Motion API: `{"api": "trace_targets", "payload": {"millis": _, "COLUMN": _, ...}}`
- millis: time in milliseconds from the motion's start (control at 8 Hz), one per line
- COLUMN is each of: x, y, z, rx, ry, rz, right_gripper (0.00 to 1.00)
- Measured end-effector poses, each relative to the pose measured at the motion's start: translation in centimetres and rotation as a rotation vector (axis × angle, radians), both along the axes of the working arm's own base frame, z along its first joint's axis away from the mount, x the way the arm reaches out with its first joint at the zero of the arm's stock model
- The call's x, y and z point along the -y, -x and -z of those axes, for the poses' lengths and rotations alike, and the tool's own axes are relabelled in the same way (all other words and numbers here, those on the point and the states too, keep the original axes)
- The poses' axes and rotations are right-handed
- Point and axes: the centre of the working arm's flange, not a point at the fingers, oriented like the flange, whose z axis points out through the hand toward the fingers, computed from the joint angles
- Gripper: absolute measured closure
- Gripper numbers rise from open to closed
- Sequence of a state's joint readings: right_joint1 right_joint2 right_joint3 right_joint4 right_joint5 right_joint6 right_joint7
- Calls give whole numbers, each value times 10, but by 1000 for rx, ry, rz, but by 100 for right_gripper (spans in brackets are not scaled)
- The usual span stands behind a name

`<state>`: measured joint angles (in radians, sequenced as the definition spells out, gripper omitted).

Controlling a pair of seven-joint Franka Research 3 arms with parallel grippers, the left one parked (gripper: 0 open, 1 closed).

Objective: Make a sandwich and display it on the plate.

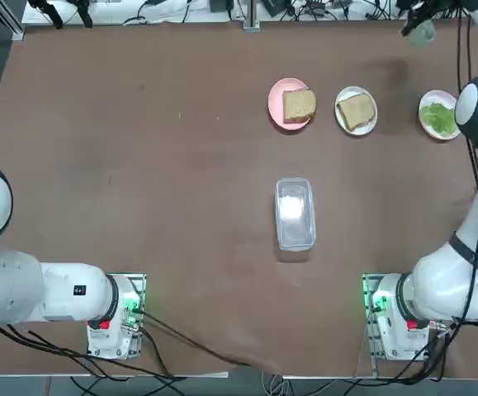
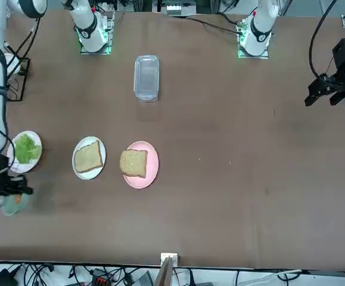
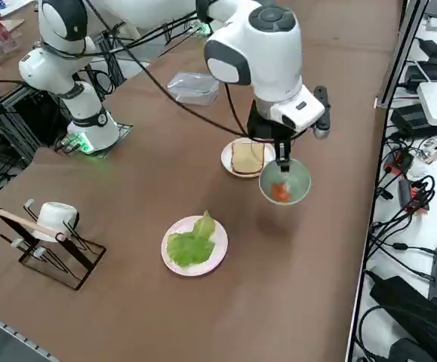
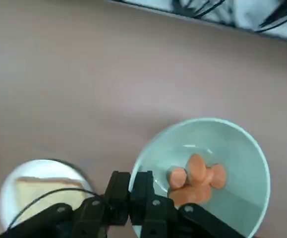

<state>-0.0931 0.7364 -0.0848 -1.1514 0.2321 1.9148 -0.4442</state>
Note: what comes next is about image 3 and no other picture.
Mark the black power adapter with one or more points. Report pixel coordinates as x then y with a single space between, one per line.
408 117

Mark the black device with red plugs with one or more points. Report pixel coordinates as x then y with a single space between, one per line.
410 196

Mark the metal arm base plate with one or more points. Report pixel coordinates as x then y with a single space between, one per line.
122 132

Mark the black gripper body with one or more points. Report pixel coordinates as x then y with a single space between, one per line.
265 124

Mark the white cup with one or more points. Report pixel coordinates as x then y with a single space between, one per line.
54 218

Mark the pale plate under lettuce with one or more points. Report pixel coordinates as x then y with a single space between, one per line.
203 267

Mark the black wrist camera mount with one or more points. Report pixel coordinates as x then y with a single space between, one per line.
323 109

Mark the green lettuce leaf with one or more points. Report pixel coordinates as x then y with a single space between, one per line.
189 247

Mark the clear plastic container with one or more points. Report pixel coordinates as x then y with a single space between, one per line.
193 88

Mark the black aluminium frame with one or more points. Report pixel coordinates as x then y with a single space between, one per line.
22 113

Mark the pale green bowl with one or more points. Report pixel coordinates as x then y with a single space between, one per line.
297 181

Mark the white round plate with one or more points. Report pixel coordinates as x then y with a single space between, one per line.
226 158

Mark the bread slice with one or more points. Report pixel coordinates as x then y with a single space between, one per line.
246 158

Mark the aluminium table rail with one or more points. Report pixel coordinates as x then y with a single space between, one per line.
7 335

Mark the aluminium camera post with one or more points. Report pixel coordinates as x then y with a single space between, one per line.
401 53

